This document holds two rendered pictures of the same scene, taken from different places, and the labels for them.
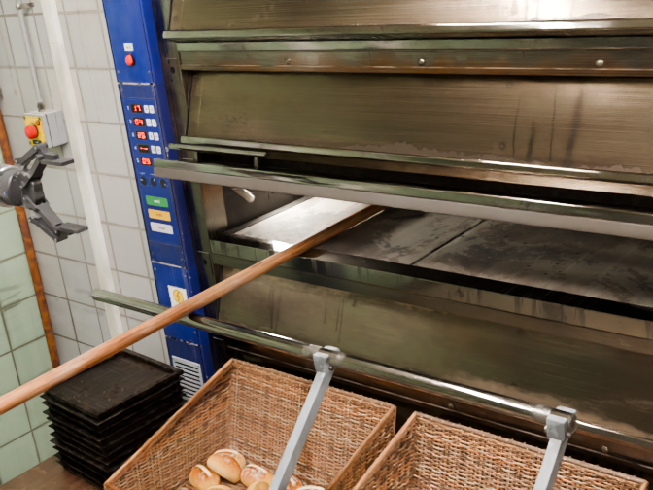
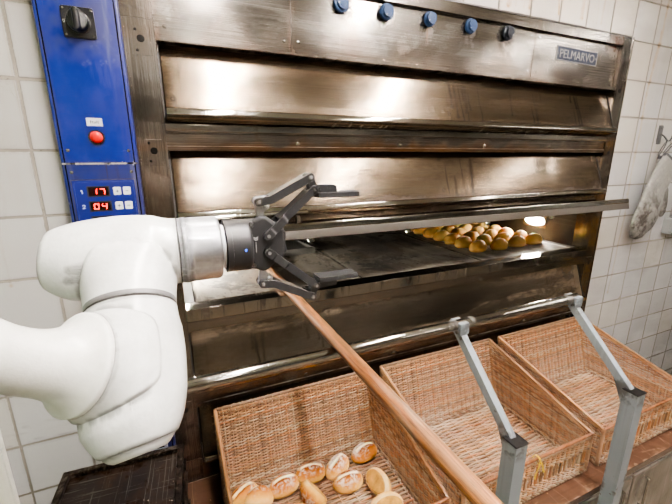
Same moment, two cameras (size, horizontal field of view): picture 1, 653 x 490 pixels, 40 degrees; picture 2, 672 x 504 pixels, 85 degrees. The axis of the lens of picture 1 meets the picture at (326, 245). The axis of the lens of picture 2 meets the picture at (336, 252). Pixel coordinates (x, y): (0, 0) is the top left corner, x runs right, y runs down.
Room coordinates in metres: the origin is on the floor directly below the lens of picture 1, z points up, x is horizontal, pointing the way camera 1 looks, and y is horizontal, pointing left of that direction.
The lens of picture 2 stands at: (1.47, 1.03, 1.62)
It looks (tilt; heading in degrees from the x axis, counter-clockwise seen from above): 15 degrees down; 295
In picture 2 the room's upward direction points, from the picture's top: straight up
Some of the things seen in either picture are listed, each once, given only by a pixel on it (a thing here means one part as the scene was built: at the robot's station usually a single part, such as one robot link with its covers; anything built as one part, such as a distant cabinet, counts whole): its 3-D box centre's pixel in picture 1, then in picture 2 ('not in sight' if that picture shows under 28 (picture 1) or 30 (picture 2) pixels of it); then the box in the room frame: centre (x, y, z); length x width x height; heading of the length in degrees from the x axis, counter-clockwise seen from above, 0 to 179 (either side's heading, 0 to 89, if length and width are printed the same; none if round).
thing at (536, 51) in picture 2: not in sight; (445, 40); (1.72, -0.39, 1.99); 1.80 x 0.08 x 0.21; 48
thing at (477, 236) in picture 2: not in sight; (469, 232); (1.64, -1.10, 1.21); 0.61 x 0.48 x 0.06; 138
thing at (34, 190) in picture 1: (25, 189); (254, 243); (1.81, 0.60, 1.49); 0.09 x 0.07 x 0.08; 49
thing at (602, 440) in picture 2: not in sight; (586, 377); (1.09, -0.65, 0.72); 0.56 x 0.49 x 0.28; 49
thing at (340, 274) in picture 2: (72, 227); (335, 275); (1.72, 0.50, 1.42); 0.07 x 0.03 x 0.01; 49
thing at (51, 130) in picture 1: (45, 127); not in sight; (2.66, 0.78, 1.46); 0.10 x 0.07 x 0.10; 48
